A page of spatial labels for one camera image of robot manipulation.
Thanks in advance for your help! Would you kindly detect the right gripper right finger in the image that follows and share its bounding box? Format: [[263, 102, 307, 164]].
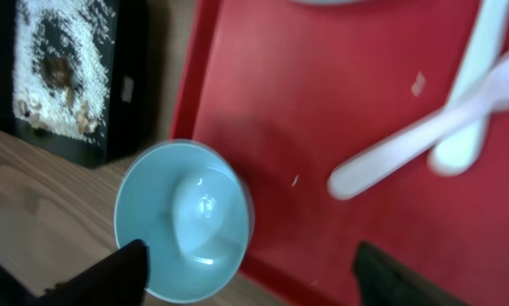
[[353, 241, 467, 306]]

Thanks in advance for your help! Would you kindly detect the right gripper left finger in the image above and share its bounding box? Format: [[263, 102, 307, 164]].
[[34, 240, 149, 306]]

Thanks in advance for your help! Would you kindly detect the light blue bowl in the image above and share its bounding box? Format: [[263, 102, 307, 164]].
[[114, 139, 255, 303]]

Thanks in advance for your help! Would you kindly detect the white plastic spoon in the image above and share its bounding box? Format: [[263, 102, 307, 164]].
[[428, 0, 509, 176]]

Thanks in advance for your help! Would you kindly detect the leftover rice and food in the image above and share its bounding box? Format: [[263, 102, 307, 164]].
[[12, 0, 118, 145]]

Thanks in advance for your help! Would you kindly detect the white plastic fork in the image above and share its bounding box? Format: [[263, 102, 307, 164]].
[[327, 51, 509, 200]]

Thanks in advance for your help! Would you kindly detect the light blue plate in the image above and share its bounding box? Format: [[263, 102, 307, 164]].
[[291, 0, 364, 6]]

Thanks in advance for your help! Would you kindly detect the black waste tray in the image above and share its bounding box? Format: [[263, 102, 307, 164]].
[[0, 0, 148, 168]]

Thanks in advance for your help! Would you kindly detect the red serving tray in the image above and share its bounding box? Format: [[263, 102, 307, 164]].
[[172, 0, 509, 305]]

